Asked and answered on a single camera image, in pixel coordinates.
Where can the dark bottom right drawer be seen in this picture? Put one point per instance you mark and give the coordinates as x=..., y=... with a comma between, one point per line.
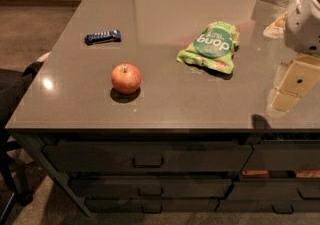
x=276, y=207

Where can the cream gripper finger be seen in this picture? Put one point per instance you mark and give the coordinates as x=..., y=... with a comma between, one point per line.
x=301, y=75

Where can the green snack bag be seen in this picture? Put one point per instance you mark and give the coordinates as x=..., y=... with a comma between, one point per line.
x=214, y=48

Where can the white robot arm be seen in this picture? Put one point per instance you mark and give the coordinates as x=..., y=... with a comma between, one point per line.
x=302, y=35

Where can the dark drawer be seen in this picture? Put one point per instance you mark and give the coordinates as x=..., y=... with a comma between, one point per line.
x=276, y=207
x=151, y=206
x=278, y=190
x=284, y=157
x=143, y=187
x=144, y=157

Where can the dark bottom left drawer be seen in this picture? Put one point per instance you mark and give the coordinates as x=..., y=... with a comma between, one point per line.
x=151, y=206

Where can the dark middle right drawer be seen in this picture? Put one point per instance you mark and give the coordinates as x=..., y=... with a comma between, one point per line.
x=278, y=190

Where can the dark top right drawer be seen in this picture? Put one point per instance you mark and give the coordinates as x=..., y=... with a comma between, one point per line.
x=284, y=157

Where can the blue rxbar blueberry bar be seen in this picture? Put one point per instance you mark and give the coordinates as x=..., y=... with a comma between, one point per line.
x=103, y=37

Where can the dark top left drawer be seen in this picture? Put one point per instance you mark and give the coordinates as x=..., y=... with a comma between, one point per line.
x=144, y=157

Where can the red apple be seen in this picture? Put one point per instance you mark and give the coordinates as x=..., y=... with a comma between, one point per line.
x=126, y=78

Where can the black chair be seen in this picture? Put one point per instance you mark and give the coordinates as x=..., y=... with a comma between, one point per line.
x=13, y=85

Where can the dark middle left drawer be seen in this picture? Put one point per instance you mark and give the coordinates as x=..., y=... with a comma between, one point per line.
x=143, y=187

